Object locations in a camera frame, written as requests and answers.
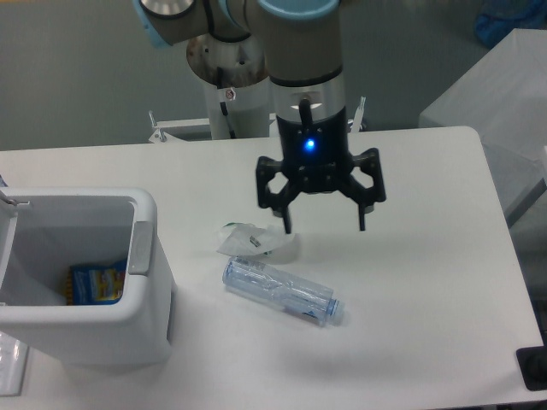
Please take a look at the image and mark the blue plastic bag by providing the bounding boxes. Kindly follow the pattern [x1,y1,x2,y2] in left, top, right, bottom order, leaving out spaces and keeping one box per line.
[473,0,546,49]

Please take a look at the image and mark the white mounting bracket frame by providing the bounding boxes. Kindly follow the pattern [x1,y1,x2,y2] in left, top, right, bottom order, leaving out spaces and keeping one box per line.
[148,108,279,144]

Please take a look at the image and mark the blue yellow snack packet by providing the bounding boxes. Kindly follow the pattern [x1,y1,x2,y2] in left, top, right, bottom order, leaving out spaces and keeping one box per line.
[65,259,127,306]

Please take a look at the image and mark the crumpled white plastic wrapper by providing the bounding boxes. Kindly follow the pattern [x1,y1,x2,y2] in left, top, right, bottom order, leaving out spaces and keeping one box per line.
[216,222,296,256]

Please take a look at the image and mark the silver table clamp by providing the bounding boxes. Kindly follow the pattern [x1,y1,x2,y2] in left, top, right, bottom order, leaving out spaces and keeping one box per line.
[347,96,367,133]

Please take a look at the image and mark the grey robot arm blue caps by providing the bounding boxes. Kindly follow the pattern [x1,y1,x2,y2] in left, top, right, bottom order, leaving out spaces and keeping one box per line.
[133,1,385,232]

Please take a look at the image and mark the white push-lid trash can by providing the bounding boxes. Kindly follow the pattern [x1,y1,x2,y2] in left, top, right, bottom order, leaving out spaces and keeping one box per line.
[1,187,175,365]

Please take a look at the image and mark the white covered side box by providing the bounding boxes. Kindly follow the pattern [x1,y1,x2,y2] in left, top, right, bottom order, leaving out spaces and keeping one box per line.
[419,29,546,225]

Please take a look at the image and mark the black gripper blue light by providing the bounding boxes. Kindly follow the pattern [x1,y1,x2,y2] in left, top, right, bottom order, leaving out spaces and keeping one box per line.
[255,105,388,234]

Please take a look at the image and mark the clear crushed plastic bottle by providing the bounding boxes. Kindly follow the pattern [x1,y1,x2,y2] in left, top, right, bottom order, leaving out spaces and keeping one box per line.
[222,256,345,326]

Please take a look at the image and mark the black device at table edge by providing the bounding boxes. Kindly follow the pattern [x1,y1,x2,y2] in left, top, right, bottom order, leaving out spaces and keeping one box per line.
[516,346,546,391]

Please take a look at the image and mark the black cable on pedestal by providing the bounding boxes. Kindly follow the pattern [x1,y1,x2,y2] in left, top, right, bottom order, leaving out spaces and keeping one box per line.
[215,66,238,140]

